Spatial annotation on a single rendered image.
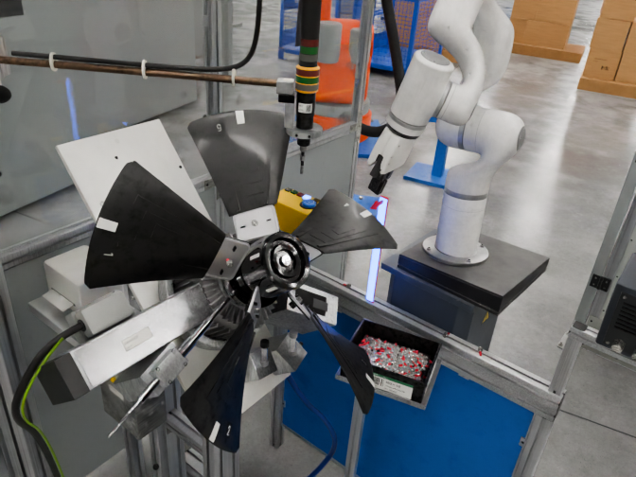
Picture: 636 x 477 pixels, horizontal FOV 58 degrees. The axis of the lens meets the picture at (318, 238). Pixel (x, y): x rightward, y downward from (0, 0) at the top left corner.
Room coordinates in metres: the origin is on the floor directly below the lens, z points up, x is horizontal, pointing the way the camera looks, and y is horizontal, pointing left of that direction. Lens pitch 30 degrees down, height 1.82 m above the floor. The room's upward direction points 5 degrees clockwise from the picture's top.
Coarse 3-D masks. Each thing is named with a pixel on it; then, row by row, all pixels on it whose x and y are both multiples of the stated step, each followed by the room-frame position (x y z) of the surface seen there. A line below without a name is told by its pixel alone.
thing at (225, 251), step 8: (224, 240) 0.93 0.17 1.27; (232, 240) 0.93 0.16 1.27; (224, 248) 0.93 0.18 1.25; (232, 248) 0.94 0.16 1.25; (240, 248) 0.94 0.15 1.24; (248, 248) 0.95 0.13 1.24; (216, 256) 0.92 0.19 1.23; (224, 256) 0.93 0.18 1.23; (232, 256) 0.94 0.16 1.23; (240, 256) 0.95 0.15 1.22; (216, 264) 0.92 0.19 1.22; (224, 264) 0.93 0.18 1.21; (240, 264) 0.95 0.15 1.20; (208, 272) 0.92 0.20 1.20; (216, 272) 0.92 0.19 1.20; (224, 272) 0.93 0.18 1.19; (232, 272) 0.94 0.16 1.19
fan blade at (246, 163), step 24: (216, 120) 1.18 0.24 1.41; (264, 120) 1.20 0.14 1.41; (216, 144) 1.14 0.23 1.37; (240, 144) 1.15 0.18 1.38; (264, 144) 1.15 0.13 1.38; (288, 144) 1.17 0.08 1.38; (216, 168) 1.11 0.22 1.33; (240, 168) 1.11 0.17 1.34; (264, 168) 1.11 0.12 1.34; (240, 192) 1.07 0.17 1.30; (264, 192) 1.07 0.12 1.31
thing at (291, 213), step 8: (280, 192) 1.56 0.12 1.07; (288, 192) 1.57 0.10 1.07; (280, 200) 1.51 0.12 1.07; (288, 200) 1.51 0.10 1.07; (296, 200) 1.52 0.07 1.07; (280, 208) 1.49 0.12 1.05; (288, 208) 1.47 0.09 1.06; (296, 208) 1.46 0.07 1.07; (304, 208) 1.47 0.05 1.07; (312, 208) 1.47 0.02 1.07; (280, 216) 1.49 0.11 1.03; (288, 216) 1.47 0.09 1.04; (296, 216) 1.45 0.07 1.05; (304, 216) 1.44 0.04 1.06; (280, 224) 1.49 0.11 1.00; (288, 224) 1.47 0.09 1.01; (296, 224) 1.45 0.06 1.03; (288, 232) 1.47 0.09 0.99
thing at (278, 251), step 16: (256, 240) 0.99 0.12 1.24; (272, 240) 0.95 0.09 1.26; (288, 240) 0.99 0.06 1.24; (272, 256) 0.93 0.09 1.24; (304, 256) 0.98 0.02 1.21; (240, 272) 0.96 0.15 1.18; (256, 272) 0.91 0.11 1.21; (272, 272) 0.91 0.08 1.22; (288, 272) 0.93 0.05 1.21; (304, 272) 0.95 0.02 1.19; (240, 288) 0.95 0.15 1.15; (288, 288) 0.90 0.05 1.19; (240, 304) 0.94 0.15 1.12
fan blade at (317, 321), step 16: (304, 304) 1.00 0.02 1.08; (320, 320) 0.97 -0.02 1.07; (336, 336) 0.97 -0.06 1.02; (336, 352) 0.89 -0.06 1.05; (352, 352) 0.98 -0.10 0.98; (352, 368) 0.90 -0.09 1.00; (368, 368) 0.97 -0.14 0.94; (352, 384) 0.85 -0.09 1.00; (368, 384) 0.91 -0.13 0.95; (368, 400) 0.86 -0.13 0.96
